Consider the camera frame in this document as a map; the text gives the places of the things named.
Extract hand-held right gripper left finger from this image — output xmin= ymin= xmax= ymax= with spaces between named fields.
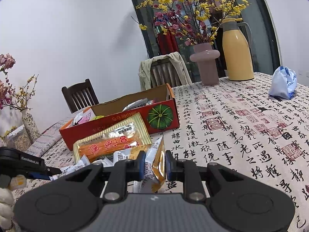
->
xmin=58 ymin=153 xmax=146 ymax=203

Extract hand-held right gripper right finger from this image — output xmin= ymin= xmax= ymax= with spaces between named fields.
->
xmin=165 ymin=151 xmax=253 ymax=202

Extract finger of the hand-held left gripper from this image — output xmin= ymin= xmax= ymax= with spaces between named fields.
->
xmin=36 ymin=166 xmax=62 ymax=175
xmin=27 ymin=173 xmax=53 ymax=181

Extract white orange snack packet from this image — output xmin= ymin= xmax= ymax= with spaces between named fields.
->
xmin=113 ymin=147 xmax=148 ymax=167
xmin=142 ymin=135 xmax=167 ymax=194

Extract red pumpkin-print cardboard box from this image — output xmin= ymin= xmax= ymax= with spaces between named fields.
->
xmin=59 ymin=83 xmax=180 ymax=151

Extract person's left hand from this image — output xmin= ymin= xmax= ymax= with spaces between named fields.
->
xmin=0 ymin=187 xmax=14 ymax=225

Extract clear plastic container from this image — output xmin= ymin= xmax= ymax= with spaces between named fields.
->
xmin=5 ymin=125 xmax=32 ymax=151

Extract pale yellow snack packet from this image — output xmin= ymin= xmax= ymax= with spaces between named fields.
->
xmin=8 ymin=174 xmax=26 ymax=191

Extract floral ceramic vase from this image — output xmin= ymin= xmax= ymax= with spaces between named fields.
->
xmin=21 ymin=109 xmax=41 ymax=143

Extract striped orange snack packet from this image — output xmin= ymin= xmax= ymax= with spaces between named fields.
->
xmin=73 ymin=112 xmax=152 ymax=163

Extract pink white snack packet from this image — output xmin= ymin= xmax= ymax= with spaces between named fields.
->
xmin=72 ymin=108 xmax=96 ymax=126

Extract dark wooden chair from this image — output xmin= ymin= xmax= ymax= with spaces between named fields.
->
xmin=61 ymin=78 xmax=99 ymax=113

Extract brown slatted wooden chair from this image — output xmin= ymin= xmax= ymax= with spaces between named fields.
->
xmin=150 ymin=61 xmax=181 ymax=89

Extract chair with beige jacket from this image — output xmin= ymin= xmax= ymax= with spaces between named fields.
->
xmin=138 ymin=52 xmax=192 ymax=91

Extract flower branches with large blooms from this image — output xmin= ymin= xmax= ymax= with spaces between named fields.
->
xmin=0 ymin=53 xmax=39 ymax=112

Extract pink vase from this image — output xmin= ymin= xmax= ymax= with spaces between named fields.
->
xmin=189 ymin=43 xmax=220 ymax=85

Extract red hanging garment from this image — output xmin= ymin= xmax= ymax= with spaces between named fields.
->
xmin=157 ymin=32 xmax=180 ymax=55

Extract yellow thermos jug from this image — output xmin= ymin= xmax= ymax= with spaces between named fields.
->
xmin=221 ymin=17 xmax=254 ymax=81

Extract blue white plastic bag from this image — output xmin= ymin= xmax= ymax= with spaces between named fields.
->
xmin=268 ymin=66 xmax=297 ymax=100

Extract yellow and pink flower branches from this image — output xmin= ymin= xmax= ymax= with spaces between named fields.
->
xmin=132 ymin=0 xmax=257 ymax=46

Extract dark glass door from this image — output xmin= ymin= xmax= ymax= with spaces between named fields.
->
xmin=127 ymin=0 xmax=280 ymax=87

